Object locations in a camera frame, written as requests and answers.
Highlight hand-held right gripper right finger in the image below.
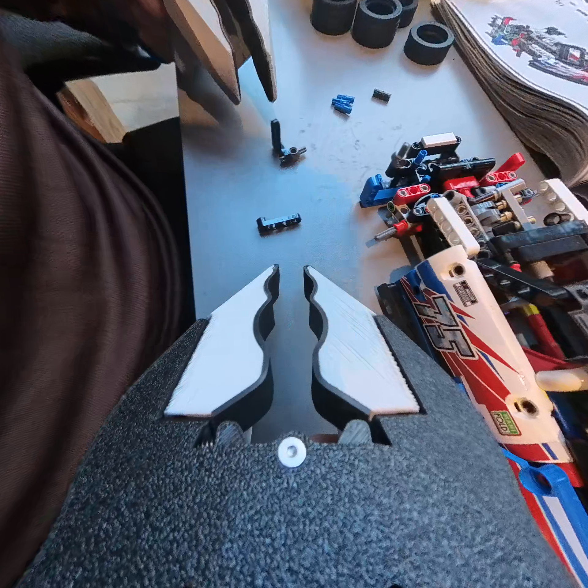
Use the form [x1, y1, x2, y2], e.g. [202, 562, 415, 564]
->
[303, 265, 421, 433]

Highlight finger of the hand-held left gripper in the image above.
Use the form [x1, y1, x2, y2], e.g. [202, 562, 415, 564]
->
[213, 0, 278, 103]
[163, 0, 243, 105]

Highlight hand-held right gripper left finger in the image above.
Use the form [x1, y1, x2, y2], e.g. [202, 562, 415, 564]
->
[164, 264, 280, 433]

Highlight black angled brick beam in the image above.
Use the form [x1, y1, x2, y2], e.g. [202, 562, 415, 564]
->
[270, 119, 297, 167]
[256, 213, 302, 238]

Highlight brick model race car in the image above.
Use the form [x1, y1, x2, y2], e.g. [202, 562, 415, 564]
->
[358, 133, 588, 588]

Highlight grey desk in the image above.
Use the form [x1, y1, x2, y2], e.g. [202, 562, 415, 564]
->
[177, 0, 552, 444]

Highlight wooden cabinet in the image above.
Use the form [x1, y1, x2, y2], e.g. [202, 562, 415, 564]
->
[57, 64, 180, 143]

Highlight person's black trousers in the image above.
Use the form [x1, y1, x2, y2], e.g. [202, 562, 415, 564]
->
[110, 117, 196, 331]

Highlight open instruction booklet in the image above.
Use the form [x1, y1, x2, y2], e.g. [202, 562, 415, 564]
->
[431, 0, 588, 184]

